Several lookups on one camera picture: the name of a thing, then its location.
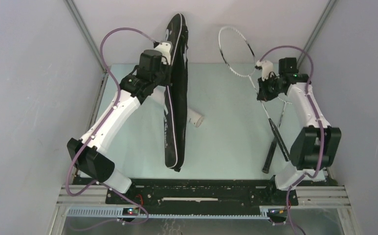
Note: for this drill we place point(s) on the left electronics board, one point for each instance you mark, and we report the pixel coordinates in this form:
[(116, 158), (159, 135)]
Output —
[(131, 211)]

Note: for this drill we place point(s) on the white shuttlecock tube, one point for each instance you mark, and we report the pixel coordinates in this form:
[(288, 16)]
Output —
[(193, 117)]

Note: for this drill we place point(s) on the right electronics board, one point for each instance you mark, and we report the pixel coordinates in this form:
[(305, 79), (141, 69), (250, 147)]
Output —
[(277, 217)]

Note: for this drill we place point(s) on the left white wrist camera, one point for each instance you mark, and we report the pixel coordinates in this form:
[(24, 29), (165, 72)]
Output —
[(165, 48)]

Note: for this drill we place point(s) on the black racket cover bag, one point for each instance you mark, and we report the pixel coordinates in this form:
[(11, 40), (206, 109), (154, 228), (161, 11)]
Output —
[(175, 95)]

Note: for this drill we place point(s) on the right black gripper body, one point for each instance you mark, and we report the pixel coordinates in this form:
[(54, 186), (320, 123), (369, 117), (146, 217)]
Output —
[(270, 88)]

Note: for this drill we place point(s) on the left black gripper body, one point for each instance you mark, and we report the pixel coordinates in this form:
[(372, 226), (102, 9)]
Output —
[(164, 77)]

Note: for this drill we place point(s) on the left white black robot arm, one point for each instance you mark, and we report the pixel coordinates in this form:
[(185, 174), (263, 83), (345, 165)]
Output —
[(89, 152)]

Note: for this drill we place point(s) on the electronics board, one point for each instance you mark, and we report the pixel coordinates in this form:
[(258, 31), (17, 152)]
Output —
[(277, 217), (131, 211)]

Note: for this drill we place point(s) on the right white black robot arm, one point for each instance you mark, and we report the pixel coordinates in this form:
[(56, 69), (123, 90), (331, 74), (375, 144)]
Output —
[(316, 145)]

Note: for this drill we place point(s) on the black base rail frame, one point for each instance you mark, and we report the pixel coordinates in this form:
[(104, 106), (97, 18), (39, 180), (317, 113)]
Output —
[(203, 199)]

